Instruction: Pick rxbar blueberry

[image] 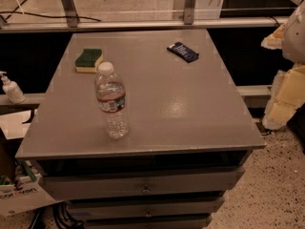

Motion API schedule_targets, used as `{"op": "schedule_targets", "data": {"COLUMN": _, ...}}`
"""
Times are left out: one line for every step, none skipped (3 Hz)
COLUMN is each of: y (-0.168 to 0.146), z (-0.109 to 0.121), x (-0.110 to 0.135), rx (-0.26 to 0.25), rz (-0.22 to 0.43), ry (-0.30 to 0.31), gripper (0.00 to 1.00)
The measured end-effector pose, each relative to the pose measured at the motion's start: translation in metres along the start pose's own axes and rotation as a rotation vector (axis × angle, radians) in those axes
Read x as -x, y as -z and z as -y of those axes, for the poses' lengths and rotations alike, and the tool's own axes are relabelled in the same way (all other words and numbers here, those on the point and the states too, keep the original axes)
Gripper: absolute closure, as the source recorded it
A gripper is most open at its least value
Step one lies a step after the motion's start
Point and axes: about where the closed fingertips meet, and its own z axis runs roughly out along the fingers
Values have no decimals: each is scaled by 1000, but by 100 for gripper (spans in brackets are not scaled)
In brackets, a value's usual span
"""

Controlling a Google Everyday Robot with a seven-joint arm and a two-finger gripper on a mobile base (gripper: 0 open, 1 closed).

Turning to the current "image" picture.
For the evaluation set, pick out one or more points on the white cardboard box with print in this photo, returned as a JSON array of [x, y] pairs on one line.
[[22, 192]]

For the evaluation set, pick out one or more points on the dark blue rxbar wrapper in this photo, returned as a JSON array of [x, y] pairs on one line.
[[183, 52]]

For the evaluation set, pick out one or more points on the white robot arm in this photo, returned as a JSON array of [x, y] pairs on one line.
[[293, 41]]

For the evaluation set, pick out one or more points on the metal frame rail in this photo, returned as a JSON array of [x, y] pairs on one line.
[[129, 15]]

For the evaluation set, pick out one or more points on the white pump dispenser bottle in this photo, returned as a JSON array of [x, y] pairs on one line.
[[11, 89]]

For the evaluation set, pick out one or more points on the grey drawer cabinet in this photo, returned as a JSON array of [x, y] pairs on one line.
[[190, 134]]

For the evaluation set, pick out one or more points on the clear plastic water bottle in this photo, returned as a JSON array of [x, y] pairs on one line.
[[111, 98]]

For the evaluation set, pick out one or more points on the green and yellow sponge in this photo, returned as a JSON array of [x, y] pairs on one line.
[[89, 60]]

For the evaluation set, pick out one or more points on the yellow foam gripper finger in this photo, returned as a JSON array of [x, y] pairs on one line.
[[287, 95], [274, 40]]

